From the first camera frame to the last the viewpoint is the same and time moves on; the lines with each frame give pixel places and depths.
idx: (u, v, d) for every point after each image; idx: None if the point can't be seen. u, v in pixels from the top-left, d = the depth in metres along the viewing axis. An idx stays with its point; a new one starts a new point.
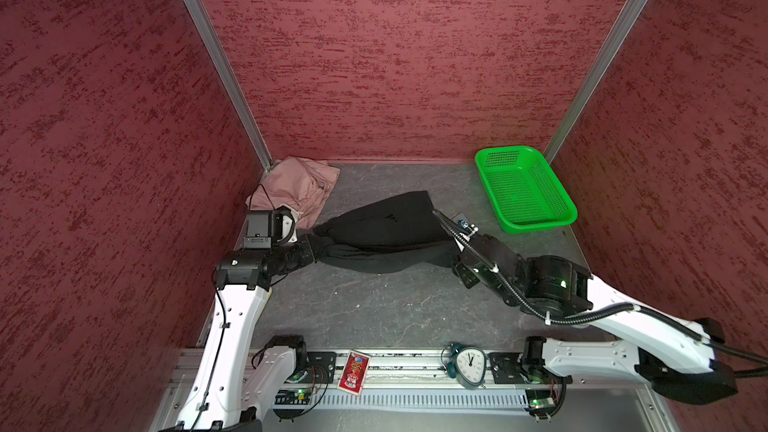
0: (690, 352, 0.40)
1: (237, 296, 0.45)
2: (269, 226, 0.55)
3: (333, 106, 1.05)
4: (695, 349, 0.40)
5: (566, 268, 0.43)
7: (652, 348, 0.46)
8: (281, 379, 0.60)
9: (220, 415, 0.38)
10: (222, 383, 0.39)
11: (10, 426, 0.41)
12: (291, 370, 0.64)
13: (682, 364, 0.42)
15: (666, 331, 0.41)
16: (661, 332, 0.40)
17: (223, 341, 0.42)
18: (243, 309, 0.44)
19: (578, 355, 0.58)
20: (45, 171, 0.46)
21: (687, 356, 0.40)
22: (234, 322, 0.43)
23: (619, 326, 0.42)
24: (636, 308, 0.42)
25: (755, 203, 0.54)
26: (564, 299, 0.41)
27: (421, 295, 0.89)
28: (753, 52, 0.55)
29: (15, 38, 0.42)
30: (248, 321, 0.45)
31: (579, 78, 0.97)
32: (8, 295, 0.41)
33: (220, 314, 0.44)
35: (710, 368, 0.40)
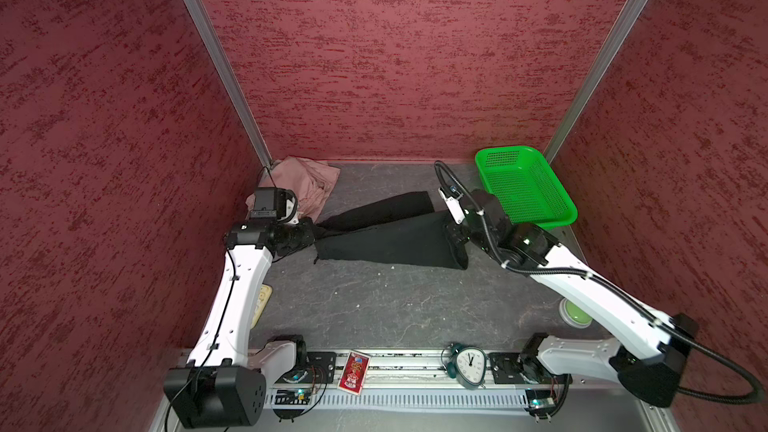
0: (640, 330, 0.41)
1: (245, 255, 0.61)
2: (275, 200, 0.59)
3: (333, 106, 1.05)
4: (647, 329, 0.41)
5: (537, 232, 0.50)
7: (609, 324, 0.45)
8: (281, 370, 0.59)
9: (229, 352, 0.40)
10: (232, 326, 0.42)
11: (10, 425, 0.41)
12: (292, 363, 0.64)
13: (636, 346, 0.42)
15: (618, 306, 0.43)
16: (612, 305, 0.43)
17: (233, 291, 0.45)
18: (251, 264, 0.48)
19: (565, 349, 0.59)
20: (45, 171, 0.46)
21: (637, 333, 0.41)
22: (243, 276, 0.46)
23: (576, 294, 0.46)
24: (588, 276, 0.45)
25: (755, 203, 0.54)
26: (526, 256, 0.48)
27: (421, 294, 0.89)
28: (753, 51, 0.55)
29: (15, 38, 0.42)
30: (255, 277, 0.48)
31: (579, 78, 0.97)
32: (8, 295, 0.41)
33: (230, 270, 0.47)
35: (658, 350, 0.40)
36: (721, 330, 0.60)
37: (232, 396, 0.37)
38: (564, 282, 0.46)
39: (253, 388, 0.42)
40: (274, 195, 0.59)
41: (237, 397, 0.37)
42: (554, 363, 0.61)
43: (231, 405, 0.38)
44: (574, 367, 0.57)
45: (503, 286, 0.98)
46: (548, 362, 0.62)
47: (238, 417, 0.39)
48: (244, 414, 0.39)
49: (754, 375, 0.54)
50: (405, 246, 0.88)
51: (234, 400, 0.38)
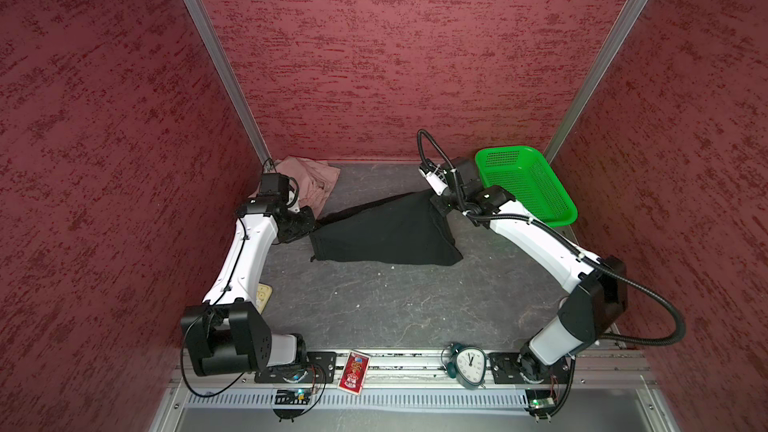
0: (566, 262, 0.47)
1: (255, 220, 0.54)
2: (280, 184, 0.66)
3: (333, 106, 1.05)
4: (571, 262, 0.47)
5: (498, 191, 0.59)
7: (549, 266, 0.50)
8: (280, 360, 0.59)
9: (242, 293, 0.44)
10: (243, 274, 0.46)
11: (10, 425, 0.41)
12: (291, 358, 0.64)
13: (565, 279, 0.48)
15: (553, 244, 0.49)
16: (549, 243, 0.50)
17: (244, 248, 0.49)
18: (260, 228, 0.53)
19: (542, 334, 0.61)
20: (45, 171, 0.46)
21: (564, 266, 0.47)
22: (253, 237, 0.51)
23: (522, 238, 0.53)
24: (531, 219, 0.53)
25: (755, 203, 0.54)
26: (485, 209, 0.57)
27: (421, 294, 0.89)
28: (753, 51, 0.55)
29: (15, 38, 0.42)
30: (263, 238, 0.53)
31: (579, 78, 0.97)
32: (8, 295, 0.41)
33: (241, 232, 0.52)
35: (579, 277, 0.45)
36: (721, 330, 0.60)
37: (244, 332, 0.41)
38: (511, 228, 0.54)
39: (261, 333, 0.45)
40: (279, 180, 0.65)
41: (248, 334, 0.41)
42: (545, 353, 0.62)
43: (242, 342, 0.41)
44: (558, 349, 0.58)
45: (503, 286, 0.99)
46: (540, 354, 0.64)
47: (247, 357, 0.42)
48: (253, 353, 0.42)
49: (754, 374, 0.54)
50: (401, 235, 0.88)
51: (245, 337, 0.41)
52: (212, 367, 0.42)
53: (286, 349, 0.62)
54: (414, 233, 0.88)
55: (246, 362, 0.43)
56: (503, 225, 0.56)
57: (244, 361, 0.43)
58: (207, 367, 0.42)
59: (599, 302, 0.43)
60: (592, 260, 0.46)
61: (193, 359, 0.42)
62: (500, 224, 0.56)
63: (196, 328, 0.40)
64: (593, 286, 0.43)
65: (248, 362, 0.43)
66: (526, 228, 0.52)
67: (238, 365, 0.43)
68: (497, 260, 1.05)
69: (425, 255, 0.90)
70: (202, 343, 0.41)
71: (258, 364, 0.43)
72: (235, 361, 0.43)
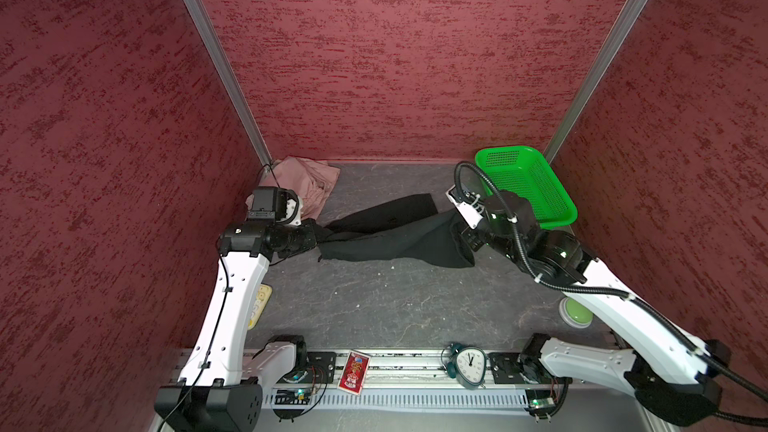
0: (678, 358, 0.39)
1: (239, 265, 0.45)
2: (272, 201, 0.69)
3: (334, 106, 1.05)
4: (684, 357, 0.39)
5: (573, 242, 0.46)
7: (640, 346, 0.43)
8: (282, 370, 0.60)
9: (222, 373, 0.38)
10: (225, 344, 0.40)
11: (10, 426, 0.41)
12: (291, 366, 0.64)
13: (668, 371, 0.41)
15: (656, 331, 0.40)
16: (651, 329, 0.40)
17: (226, 304, 0.42)
18: (245, 275, 0.45)
19: (569, 360, 0.58)
20: (45, 171, 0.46)
21: (672, 360, 0.40)
22: (237, 287, 0.44)
23: (609, 313, 0.43)
24: (630, 298, 0.42)
25: (755, 203, 0.54)
26: (560, 267, 0.43)
27: (421, 294, 0.89)
28: (753, 51, 0.55)
29: (15, 38, 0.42)
30: (247, 290, 0.44)
31: (579, 78, 0.97)
32: (8, 295, 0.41)
33: (223, 279, 0.44)
35: (695, 380, 0.38)
36: (721, 330, 0.60)
37: (221, 414, 0.36)
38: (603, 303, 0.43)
39: (246, 404, 0.41)
40: (273, 196, 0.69)
41: (225, 415, 0.36)
42: (558, 368, 0.61)
43: (222, 421, 0.37)
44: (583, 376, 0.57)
45: (503, 286, 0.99)
46: (550, 367, 0.63)
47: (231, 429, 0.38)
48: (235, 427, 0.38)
49: (755, 376, 0.54)
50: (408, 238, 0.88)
51: (224, 418, 0.36)
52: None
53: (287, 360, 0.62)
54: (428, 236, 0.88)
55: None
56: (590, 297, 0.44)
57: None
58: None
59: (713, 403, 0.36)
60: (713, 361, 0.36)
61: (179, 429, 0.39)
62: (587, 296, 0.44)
63: (172, 413, 0.36)
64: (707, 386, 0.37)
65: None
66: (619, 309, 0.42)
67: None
68: (497, 260, 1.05)
69: (436, 257, 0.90)
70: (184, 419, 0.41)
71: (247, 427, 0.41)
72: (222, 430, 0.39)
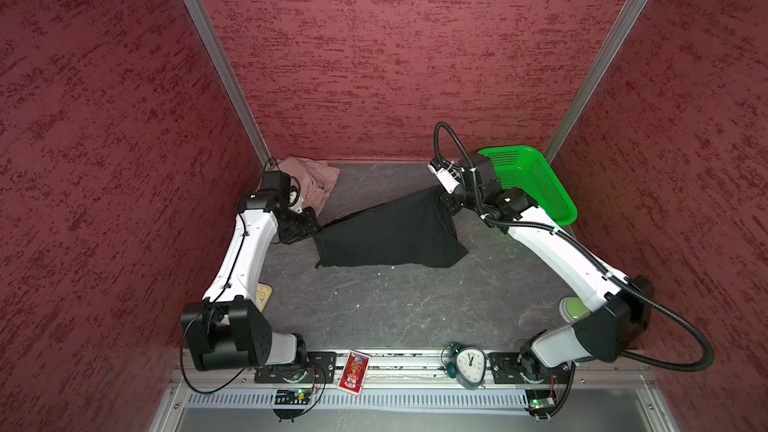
0: (591, 281, 0.44)
1: (254, 221, 0.53)
2: (281, 183, 0.66)
3: (333, 106, 1.05)
4: (598, 281, 0.44)
5: (520, 194, 0.56)
7: (571, 280, 0.48)
8: (282, 355, 0.60)
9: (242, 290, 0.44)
10: (243, 271, 0.46)
11: (10, 425, 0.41)
12: (290, 359, 0.64)
13: (588, 297, 0.45)
15: (577, 260, 0.46)
16: (572, 258, 0.47)
17: (243, 244, 0.49)
18: (260, 224, 0.52)
19: (548, 337, 0.61)
20: (45, 171, 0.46)
21: (589, 284, 0.45)
22: (253, 232, 0.51)
23: (543, 249, 0.51)
24: (555, 232, 0.50)
25: (755, 203, 0.54)
26: (503, 213, 0.54)
27: (421, 294, 0.89)
28: (753, 51, 0.55)
29: (15, 38, 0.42)
30: (261, 237, 0.51)
31: (579, 78, 0.97)
32: (8, 295, 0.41)
33: (241, 228, 0.52)
35: (603, 298, 0.43)
36: (721, 330, 0.60)
37: (243, 330, 0.41)
38: (535, 238, 0.51)
39: (260, 330, 0.45)
40: (281, 178, 0.66)
41: (246, 331, 0.41)
42: (547, 357, 0.62)
43: (241, 337, 0.41)
44: (561, 353, 0.58)
45: (503, 286, 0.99)
46: (543, 358, 0.63)
47: (246, 354, 0.42)
48: (252, 350, 0.42)
49: (754, 376, 0.54)
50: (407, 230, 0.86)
51: (244, 334, 0.41)
52: (215, 363, 0.43)
53: (287, 349, 0.63)
54: (420, 231, 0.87)
55: (246, 359, 0.43)
56: (527, 234, 0.52)
57: (244, 358, 0.43)
58: (211, 363, 0.43)
59: (622, 325, 0.40)
60: (619, 280, 0.44)
61: (194, 355, 0.42)
62: (525, 234, 0.52)
63: (196, 325, 0.40)
64: (620, 308, 0.41)
65: (248, 359, 0.43)
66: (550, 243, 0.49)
67: (238, 362, 0.43)
68: (497, 260, 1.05)
69: (434, 253, 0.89)
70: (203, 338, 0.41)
71: (259, 359, 0.44)
72: (236, 357, 0.43)
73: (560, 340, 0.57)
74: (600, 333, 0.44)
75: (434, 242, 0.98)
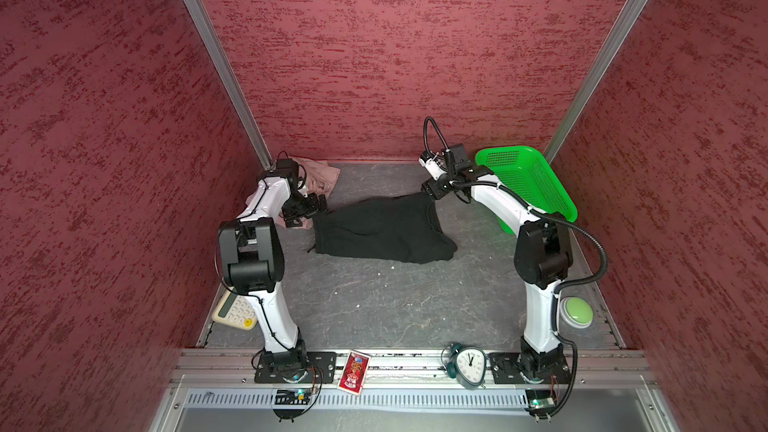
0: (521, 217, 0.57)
1: (275, 177, 0.69)
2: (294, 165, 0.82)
3: (333, 106, 1.05)
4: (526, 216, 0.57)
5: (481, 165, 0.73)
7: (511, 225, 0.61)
8: (284, 327, 0.63)
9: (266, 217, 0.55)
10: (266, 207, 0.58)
11: (10, 425, 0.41)
12: (291, 342, 0.65)
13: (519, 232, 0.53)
15: (514, 203, 0.60)
16: (511, 202, 0.61)
17: (266, 193, 0.63)
18: (280, 181, 0.67)
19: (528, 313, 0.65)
20: (45, 171, 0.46)
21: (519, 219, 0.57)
22: (274, 186, 0.66)
23: (490, 200, 0.66)
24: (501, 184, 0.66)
25: (755, 203, 0.54)
26: (469, 180, 0.70)
27: (421, 295, 0.89)
28: (753, 51, 0.55)
29: (15, 38, 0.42)
30: (282, 188, 0.67)
31: (579, 78, 0.97)
32: (8, 295, 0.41)
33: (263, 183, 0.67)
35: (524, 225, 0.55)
36: (721, 329, 0.60)
37: (267, 241, 0.52)
38: (481, 190, 0.68)
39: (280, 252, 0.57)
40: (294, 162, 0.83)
41: (269, 244, 0.52)
42: (537, 338, 0.64)
43: (265, 250, 0.52)
44: (538, 320, 0.62)
45: (503, 286, 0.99)
46: (535, 343, 0.65)
47: (267, 268, 0.53)
48: (273, 262, 0.53)
49: (754, 375, 0.54)
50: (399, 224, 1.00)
51: (267, 246, 0.52)
52: (237, 278, 0.53)
53: (290, 329, 0.66)
54: (410, 226, 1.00)
55: (266, 274, 0.53)
56: (478, 189, 0.68)
57: (263, 273, 0.53)
58: (233, 277, 0.52)
59: (538, 243, 0.54)
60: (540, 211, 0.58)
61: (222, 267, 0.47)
62: (476, 189, 0.69)
63: (228, 235, 0.52)
64: (533, 229, 0.54)
65: (267, 274, 0.53)
66: (493, 193, 0.64)
67: (258, 277, 0.53)
68: (497, 260, 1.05)
69: (425, 246, 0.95)
70: (232, 251, 0.52)
71: (276, 278, 0.53)
72: (257, 272, 0.53)
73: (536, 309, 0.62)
74: (524, 255, 0.56)
75: (423, 233, 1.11)
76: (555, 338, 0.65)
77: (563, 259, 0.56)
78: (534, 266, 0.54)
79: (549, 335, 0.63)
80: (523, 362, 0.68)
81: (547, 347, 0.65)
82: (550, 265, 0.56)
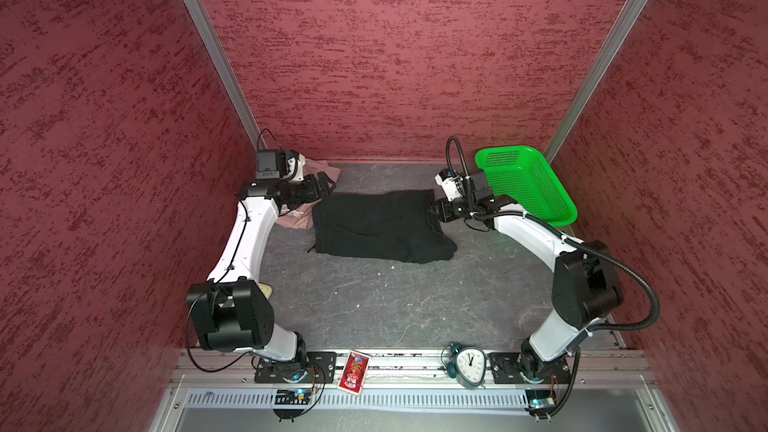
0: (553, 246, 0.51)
1: (257, 203, 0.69)
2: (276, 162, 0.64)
3: (333, 106, 1.05)
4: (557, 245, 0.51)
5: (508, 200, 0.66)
7: (539, 251, 0.55)
8: (280, 352, 0.59)
9: (244, 272, 0.45)
10: (245, 254, 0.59)
11: (10, 426, 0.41)
12: (290, 356, 0.64)
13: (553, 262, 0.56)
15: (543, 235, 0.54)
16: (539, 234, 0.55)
17: (246, 230, 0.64)
18: (261, 211, 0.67)
19: (542, 327, 0.62)
20: (45, 170, 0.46)
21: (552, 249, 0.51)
22: (255, 218, 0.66)
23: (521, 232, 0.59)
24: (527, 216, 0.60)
25: (755, 203, 0.54)
26: (490, 211, 0.65)
27: (421, 294, 0.89)
28: (753, 51, 0.55)
29: (15, 38, 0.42)
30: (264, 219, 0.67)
31: (579, 78, 0.97)
32: (8, 295, 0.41)
33: (244, 213, 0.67)
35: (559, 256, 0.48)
36: (721, 330, 0.60)
37: (246, 311, 0.43)
38: (506, 220, 0.62)
39: (261, 313, 0.45)
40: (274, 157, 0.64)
41: (249, 313, 0.43)
42: (545, 350, 0.63)
43: (244, 319, 0.43)
44: (556, 340, 0.58)
45: (503, 286, 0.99)
46: (541, 354, 0.64)
47: (249, 334, 0.45)
48: (256, 329, 0.44)
49: (755, 376, 0.54)
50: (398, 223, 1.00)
51: (248, 315, 0.43)
52: (219, 342, 0.44)
53: (288, 345, 0.63)
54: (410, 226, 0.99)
55: (250, 339, 0.45)
56: (503, 220, 0.63)
57: (248, 338, 0.45)
58: (214, 342, 0.44)
59: (577, 278, 0.47)
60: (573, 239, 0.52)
61: (199, 333, 0.44)
62: (499, 219, 0.63)
63: (202, 304, 0.42)
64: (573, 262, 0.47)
65: (252, 338, 0.45)
66: (518, 222, 0.59)
67: (242, 341, 0.45)
68: (497, 260, 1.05)
69: (425, 247, 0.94)
70: (209, 319, 0.43)
71: (262, 339, 0.45)
72: (239, 337, 0.45)
73: (553, 326, 0.58)
74: (567, 293, 0.48)
75: (424, 233, 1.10)
76: (564, 351, 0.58)
77: (613, 298, 0.49)
78: (582, 305, 0.47)
79: (559, 351, 0.61)
80: (524, 364, 0.68)
81: (553, 358, 0.64)
82: (595, 305, 0.48)
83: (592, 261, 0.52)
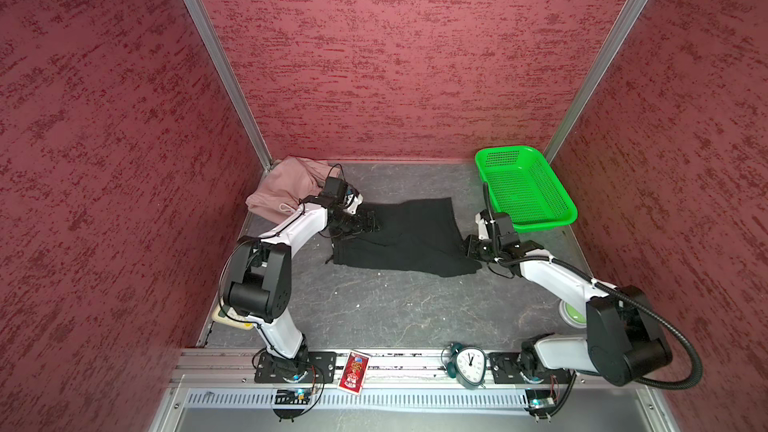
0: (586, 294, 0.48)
1: (315, 205, 0.67)
2: (339, 189, 0.77)
3: (333, 106, 1.05)
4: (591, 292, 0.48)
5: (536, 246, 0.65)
7: (574, 302, 0.51)
8: (285, 345, 0.61)
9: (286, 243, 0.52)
10: (290, 230, 0.56)
11: (10, 425, 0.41)
12: (291, 352, 0.64)
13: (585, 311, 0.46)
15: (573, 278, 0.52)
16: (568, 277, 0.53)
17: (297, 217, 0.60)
18: (316, 208, 0.65)
19: (554, 341, 0.61)
20: (45, 170, 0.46)
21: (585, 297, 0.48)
22: (308, 212, 0.63)
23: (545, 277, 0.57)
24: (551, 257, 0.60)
25: (755, 203, 0.54)
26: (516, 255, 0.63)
27: (421, 294, 0.89)
28: (753, 51, 0.55)
29: (15, 38, 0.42)
30: (316, 217, 0.63)
31: (579, 78, 0.97)
32: (9, 294, 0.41)
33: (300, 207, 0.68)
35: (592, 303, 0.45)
36: (721, 330, 0.60)
37: (275, 271, 0.48)
38: (532, 265, 0.60)
39: (283, 286, 0.50)
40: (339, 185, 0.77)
41: (275, 275, 0.48)
42: (549, 355, 0.62)
43: (268, 282, 0.48)
44: (568, 361, 0.57)
45: (503, 286, 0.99)
46: (545, 357, 0.63)
47: (264, 301, 0.48)
48: (271, 298, 0.48)
49: (755, 376, 0.54)
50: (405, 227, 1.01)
51: (273, 277, 0.48)
52: (236, 301, 0.48)
53: (291, 341, 0.63)
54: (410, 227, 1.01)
55: (262, 307, 0.48)
56: (528, 266, 0.61)
57: (260, 305, 0.48)
58: (233, 298, 0.48)
59: (617, 328, 0.43)
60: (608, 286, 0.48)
61: (226, 284, 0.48)
62: (526, 266, 0.62)
63: (244, 253, 0.49)
64: (607, 308, 0.44)
65: (264, 307, 0.48)
66: (545, 266, 0.57)
67: (255, 307, 0.48)
68: None
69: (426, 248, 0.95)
70: (241, 269, 0.49)
71: (273, 313, 0.48)
72: (254, 302, 0.48)
73: (570, 352, 0.55)
74: (605, 345, 0.44)
75: (425, 235, 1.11)
76: None
77: (659, 353, 0.43)
78: (625, 359, 0.42)
79: (566, 365, 0.58)
80: (523, 364, 0.68)
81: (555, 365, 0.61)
82: (643, 361, 0.43)
83: (630, 311, 0.48)
